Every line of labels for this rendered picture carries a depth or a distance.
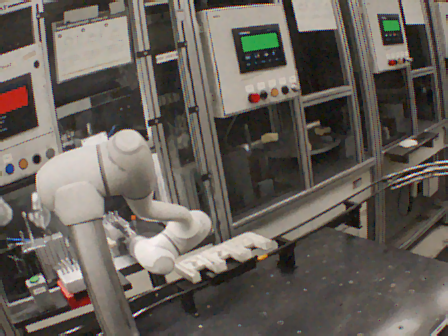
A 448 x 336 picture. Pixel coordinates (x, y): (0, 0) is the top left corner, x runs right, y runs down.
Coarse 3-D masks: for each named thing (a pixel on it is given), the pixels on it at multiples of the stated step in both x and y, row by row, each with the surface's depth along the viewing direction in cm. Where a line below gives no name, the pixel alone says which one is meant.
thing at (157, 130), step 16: (32, 0) 138; (32, 16) 139; (144, 16) 165; (32, 32) 143; (144, 32) 167; (48, 64) 147; (144, 64) 169; (48, 80) 148; (144, 80) 171; (160, 128) 178; (160, 160) 180; (160, 176) 181; (160, 192) 186
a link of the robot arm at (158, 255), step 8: (144, 240) 165; (152, 240) 161; (160, 240) 160; (168, 240) 161; (136, 248) 164; (144, 248) 159; (152, 248) 157; (160, 248) 157; (168, 248) 159; (176, 248) 161; (136, 256) 163; (144, 256) 157; (152, 256) 154; (160, 256) 154; (168, 256) 155; (176, 256) 162; (144, 264) 157; (152, 264) 154; (160, 264) 153; (168, 264) 155; (152, 272) 156; (160, 272) 154; (168, 272) 156
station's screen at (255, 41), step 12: (240, 36) 187; (252, 36) 190; (264, 36) 193; (276, 36) 197; (252, 48) 191; (264, 48) 194; (276, 48) 198; (252, 60) 192; (264, 60) 195; (276, 60) 199
